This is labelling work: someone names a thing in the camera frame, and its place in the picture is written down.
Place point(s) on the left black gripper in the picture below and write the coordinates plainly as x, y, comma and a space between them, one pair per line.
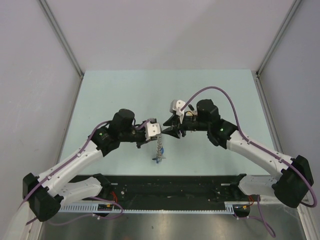
143, 141

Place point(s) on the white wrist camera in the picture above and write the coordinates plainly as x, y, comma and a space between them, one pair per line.
152, 127
176, 107

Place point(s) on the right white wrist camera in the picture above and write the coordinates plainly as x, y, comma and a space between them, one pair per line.
176, 107

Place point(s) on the left aluminium frame post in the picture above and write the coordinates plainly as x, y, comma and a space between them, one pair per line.
52, 20

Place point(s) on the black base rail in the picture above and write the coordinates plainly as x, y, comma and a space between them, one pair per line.
174, 193

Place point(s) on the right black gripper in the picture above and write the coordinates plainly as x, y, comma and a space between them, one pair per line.
174, 131

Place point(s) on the slotted cable duct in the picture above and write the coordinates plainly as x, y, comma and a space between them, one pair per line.
106, 208

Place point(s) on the right aluminium frame post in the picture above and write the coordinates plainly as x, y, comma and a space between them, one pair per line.
279, 35

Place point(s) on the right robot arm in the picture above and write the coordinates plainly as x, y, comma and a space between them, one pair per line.
290, 177

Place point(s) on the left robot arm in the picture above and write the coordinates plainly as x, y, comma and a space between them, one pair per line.
47, 192

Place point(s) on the yellow tag key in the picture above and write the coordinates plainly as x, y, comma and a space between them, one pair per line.
188, 113

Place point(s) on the aluminium frame post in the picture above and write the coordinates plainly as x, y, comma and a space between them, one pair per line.
279, 35
52, 20

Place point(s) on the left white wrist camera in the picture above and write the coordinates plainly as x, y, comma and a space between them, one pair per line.
152, 127

